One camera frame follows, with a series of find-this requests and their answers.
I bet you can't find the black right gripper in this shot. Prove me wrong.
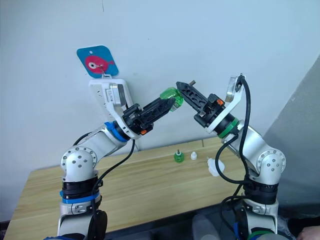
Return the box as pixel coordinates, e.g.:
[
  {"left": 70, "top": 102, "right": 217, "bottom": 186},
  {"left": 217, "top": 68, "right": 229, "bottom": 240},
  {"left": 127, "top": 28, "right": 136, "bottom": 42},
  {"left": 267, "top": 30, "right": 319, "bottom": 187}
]
[{"left": 175, "top": 80, "right": 227, "bottom": 129}]

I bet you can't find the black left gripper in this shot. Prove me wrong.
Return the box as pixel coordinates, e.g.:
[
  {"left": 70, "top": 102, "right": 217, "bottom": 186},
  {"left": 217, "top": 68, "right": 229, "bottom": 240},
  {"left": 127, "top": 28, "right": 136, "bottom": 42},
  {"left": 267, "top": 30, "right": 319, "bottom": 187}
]
[{"left": 122, "top": 97, "right": 177, "bottom": 137}]

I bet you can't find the large green transparent liquid bottle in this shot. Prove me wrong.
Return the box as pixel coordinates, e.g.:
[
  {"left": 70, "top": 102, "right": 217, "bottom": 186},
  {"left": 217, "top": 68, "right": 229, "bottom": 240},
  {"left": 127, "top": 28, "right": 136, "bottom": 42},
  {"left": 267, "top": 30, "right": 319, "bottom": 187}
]
[{"left": 159, "top": 86, "right": 185, "bottom": 113}]

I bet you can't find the small green bottle with wick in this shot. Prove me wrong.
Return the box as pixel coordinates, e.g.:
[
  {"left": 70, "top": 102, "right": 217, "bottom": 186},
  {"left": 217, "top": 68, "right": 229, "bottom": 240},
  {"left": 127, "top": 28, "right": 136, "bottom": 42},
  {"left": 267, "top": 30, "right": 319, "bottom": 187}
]
[{"left": 173, "top": 149, "right": 187, "bottom": 165}]

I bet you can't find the person's bare hand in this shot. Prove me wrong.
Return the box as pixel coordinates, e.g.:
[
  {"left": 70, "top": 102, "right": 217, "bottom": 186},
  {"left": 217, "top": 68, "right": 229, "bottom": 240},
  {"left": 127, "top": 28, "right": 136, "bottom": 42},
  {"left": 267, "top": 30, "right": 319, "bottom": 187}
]
[{"left": 298, "top": 225, "right": 320, "bottom": 240}]

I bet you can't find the white power strip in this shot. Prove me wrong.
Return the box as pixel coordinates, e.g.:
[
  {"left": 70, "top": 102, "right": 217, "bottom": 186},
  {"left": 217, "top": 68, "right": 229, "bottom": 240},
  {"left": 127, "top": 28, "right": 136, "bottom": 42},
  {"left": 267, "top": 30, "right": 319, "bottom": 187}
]
[{"left": 88, "top": 78, "right": 136, "bottom": 121}]

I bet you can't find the blue card with red fish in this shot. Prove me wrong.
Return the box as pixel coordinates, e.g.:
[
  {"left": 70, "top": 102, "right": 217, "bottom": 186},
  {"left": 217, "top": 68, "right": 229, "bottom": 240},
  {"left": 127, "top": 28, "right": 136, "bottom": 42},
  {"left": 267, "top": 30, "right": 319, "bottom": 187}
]
[{"left": 76, "top": 44, "right": 120, "bottom": 78}]

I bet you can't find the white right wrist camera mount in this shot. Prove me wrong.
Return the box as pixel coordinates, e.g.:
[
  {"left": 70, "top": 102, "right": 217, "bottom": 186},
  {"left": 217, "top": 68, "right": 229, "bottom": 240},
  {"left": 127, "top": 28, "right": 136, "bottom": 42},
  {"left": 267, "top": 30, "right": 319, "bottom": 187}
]
[{"left": 204, "top": 74, "right": 248, "bottom": 136}]

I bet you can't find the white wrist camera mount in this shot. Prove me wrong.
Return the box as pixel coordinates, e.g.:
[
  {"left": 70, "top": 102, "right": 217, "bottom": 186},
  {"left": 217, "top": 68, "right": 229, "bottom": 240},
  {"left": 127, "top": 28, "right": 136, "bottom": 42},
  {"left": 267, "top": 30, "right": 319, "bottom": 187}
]
[
  {"left": 204, "top": 74, "right": 248, "bottom": 136},
  {"left": 104, "top": 83, "right": 141, "bottom": 140}
]

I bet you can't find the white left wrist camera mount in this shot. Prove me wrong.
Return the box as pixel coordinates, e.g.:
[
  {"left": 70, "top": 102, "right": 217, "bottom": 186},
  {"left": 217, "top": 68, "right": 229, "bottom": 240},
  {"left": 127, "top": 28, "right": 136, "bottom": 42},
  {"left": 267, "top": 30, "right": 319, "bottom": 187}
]
[{"left": 104, "top": 83, "right": 141, "bottom": 140}]

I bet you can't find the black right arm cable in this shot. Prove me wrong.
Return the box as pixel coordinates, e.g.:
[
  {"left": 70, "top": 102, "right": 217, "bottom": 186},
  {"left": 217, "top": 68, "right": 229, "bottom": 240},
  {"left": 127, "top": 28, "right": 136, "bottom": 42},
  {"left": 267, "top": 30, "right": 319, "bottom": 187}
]
[{"left": 215, "top": 73, "right": 252, "bottom": 240}]

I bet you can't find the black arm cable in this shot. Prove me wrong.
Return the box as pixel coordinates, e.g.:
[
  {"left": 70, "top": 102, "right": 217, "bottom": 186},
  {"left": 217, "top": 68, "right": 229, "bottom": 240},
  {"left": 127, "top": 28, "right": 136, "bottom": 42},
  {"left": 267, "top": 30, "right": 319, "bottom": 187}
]
[
  {"left": 215, "top": 73, "right": 252, "bottom": 240},
  {"left": 71, "top": 131, "right": 137, "bottom": 227}
]

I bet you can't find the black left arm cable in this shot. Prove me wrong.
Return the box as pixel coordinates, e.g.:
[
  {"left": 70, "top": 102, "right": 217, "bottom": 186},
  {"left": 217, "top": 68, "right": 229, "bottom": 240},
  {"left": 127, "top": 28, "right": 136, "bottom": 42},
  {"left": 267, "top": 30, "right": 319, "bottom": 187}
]
[{"left": 71, "top": 131, "right": 137, "bottom": 227}]

